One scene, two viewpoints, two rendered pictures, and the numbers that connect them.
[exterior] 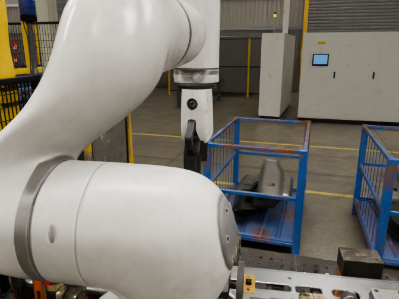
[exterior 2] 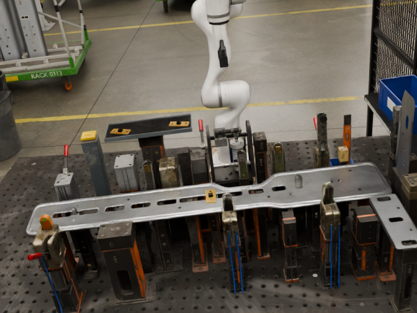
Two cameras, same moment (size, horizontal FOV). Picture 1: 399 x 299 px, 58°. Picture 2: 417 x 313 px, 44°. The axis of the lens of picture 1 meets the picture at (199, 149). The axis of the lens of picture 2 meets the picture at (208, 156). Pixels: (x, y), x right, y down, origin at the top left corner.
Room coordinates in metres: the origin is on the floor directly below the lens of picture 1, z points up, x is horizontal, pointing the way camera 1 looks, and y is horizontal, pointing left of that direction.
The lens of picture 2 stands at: (2.54, -0.37, 2.17)
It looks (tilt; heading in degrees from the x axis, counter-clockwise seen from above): 31 degrees down; 172
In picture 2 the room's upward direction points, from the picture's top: 8 degrees counter-clockwise
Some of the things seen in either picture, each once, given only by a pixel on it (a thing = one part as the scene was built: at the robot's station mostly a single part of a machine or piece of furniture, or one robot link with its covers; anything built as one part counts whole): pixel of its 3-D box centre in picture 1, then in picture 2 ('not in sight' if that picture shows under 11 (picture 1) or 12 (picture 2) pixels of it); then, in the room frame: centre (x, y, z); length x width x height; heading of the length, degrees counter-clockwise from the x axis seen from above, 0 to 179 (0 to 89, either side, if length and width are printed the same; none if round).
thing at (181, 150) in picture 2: not in sight; (188, 189); (0.68, -0.20, 0.90); 0.05 x 0.05 x 0.40; 81
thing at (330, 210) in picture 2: not in sight; (329, 244); (1.18, 0.22, 0.87); 0.12 x 0.09 x 0.35; 171
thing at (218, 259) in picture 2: not in sight; (215, 225); (0.90, -0.14, 0.84); 0.13 x 0.05 x 0.29; 171
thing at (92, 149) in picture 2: not in sight; (100, 181); (0.50, -0.57, 0.92); 0.08 x 0.08 x 0.44; 81
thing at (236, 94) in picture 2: not in sight; (232, 105); (0.35, 0.10, 1.09); 0.19 x 0.12 x 0.24; 79
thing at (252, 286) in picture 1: (248, 282); (210, 195); (0.91, -0.14, 1.01); 0.08 x 0.04 x 0.01; 171
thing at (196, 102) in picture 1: (196, 109); (219, 33); (0.68, 0.01, 1.55); 0.10 x 0.07 x 0.11; 171
